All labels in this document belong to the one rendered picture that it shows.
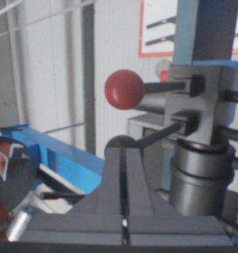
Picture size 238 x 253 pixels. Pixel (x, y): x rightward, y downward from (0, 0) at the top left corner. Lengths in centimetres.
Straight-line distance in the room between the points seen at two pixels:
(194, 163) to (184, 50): 24
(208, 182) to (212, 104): 13
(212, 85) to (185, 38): 17
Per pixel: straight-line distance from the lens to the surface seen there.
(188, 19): 45
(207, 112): 31
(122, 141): 17
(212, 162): 33
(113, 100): 15
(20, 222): 93
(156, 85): 20
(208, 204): 37
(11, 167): 104
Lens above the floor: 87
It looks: 38 degrees up
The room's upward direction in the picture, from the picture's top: 76 degrees counter-clockwise
